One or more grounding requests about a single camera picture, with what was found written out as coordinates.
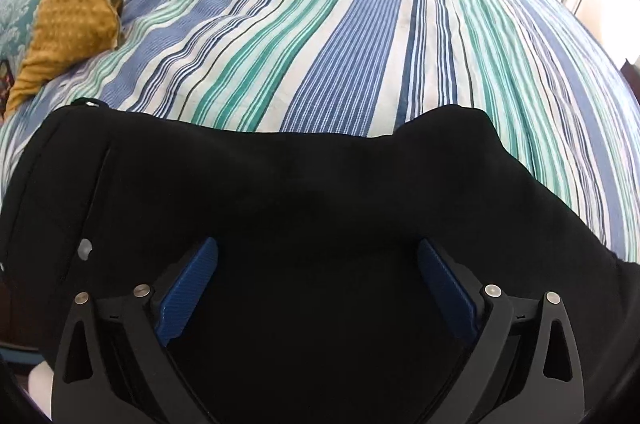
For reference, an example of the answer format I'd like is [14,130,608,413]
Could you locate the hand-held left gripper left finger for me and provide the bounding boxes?
[50,237,219,424]

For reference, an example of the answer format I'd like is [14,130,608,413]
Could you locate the striped bed blanket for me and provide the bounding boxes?
[0,0,637,266]

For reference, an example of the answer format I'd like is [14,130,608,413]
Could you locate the dark wooden chest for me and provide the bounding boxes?
[620,57,640,98]

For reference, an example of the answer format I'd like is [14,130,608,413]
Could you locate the mustard yellow textured blanket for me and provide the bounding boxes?
[4,0,124,119]

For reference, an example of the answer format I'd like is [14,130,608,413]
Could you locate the black pants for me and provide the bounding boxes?
[0,97,640,424]

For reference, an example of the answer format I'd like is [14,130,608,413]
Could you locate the teal patterned pillow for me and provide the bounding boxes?
[0,0,62,66]

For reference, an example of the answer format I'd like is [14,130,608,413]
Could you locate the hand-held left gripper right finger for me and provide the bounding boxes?
[417,238,586,424]

